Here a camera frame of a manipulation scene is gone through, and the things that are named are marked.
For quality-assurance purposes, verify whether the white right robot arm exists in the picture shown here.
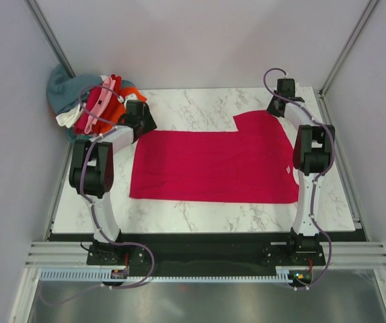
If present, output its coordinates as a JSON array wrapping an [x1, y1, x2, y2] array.
[[267, 77, 335, 240]]

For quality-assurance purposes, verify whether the aluminium frame rail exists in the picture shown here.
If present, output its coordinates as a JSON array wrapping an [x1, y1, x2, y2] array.
[[26, 242, 386, 270]]

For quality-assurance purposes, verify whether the orange t shirt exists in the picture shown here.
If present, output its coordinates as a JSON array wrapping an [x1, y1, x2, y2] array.
[[105, 87, 147, 124]]

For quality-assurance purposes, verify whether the teal t shirt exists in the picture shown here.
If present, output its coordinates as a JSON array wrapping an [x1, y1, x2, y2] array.
[[66, 76, 137, 143]]

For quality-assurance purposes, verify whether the crimson t shirt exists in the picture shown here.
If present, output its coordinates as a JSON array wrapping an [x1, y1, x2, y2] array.
[[74, 74, 122, 135]]

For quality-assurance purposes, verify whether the magenta t shirt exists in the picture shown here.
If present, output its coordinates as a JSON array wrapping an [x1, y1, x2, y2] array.
[[130, 110, 299, 204]]

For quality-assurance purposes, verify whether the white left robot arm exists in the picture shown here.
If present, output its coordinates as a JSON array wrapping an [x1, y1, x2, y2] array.
[[69, 100, 157, 264]]

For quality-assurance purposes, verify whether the pink t shirt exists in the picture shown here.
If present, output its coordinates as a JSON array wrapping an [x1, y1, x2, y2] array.
[[84, 77, 116, 134]]

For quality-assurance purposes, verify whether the white cable duct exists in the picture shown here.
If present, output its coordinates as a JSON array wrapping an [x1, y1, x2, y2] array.
[[39, 268, 298, 283]]

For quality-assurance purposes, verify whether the grey blue t shirt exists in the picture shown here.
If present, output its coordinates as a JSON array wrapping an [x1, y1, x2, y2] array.
[[46, 64, 103, 116]]

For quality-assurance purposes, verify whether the white t shirt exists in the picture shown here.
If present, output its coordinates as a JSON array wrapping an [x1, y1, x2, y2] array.
[[56, 102, 85, 128]]

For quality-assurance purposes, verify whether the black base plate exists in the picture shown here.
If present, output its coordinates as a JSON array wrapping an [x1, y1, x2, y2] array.
[[49, 229, 366, 275]]

